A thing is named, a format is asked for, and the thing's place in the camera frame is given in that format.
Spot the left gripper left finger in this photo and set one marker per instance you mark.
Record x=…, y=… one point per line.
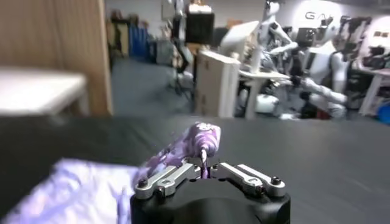
x=170, y=179

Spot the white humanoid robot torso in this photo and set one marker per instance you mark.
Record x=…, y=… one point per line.
x=274, y=36

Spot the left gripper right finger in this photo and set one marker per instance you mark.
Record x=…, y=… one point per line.
x=250, y=179

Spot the tall white cardboard box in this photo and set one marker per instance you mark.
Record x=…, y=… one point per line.
x=216, y=85

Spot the wooden partition screen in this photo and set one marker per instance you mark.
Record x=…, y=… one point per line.
x=61, y=33

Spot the white curved panel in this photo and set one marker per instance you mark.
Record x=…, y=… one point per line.
x=239, y=39

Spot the white standing desk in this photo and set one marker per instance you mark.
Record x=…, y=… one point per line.
x=259, y=82

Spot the white rectangular table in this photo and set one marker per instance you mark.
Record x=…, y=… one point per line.
x=36, y=91

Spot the purple printed T-shirt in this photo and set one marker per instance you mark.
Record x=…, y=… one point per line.
x=76, y=191

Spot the black monitor panel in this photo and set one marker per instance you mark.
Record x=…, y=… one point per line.
x=199, y=25

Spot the white humanoid robot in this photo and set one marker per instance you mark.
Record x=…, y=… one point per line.
x=338, y=67

